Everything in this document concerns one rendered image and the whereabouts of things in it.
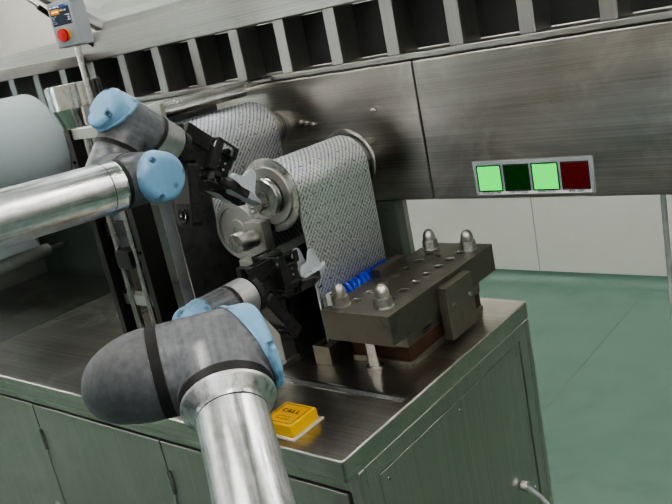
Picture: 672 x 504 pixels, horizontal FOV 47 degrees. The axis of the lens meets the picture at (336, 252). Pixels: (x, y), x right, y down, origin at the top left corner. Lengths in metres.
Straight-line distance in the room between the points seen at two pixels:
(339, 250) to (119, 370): 0.74
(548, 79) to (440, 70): 0.23
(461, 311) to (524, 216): 2.79
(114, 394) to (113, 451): 0.88
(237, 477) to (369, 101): 1.08
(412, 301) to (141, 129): 0.57
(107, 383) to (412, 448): 0.63
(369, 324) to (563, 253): 2.95
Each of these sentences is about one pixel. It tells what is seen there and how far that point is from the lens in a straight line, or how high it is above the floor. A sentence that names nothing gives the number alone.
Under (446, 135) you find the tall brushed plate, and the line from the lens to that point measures 1.65.
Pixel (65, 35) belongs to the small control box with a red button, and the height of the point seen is 1.63.
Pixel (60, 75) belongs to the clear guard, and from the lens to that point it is 2.43.
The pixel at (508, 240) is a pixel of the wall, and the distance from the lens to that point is 4.43.
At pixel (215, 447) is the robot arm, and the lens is 0.87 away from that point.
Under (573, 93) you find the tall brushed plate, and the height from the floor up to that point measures 1.34.
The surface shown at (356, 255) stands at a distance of 1.64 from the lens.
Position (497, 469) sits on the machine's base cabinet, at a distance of 1.70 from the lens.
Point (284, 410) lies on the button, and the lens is 1.39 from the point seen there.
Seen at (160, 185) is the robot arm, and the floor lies 1.37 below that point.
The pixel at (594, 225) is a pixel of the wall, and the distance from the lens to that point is 4.20.
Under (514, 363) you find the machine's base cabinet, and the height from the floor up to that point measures 0.79.
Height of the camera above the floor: 1.54
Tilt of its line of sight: 16 degrees down
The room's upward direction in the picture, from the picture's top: 12 degrees counter-clockwise
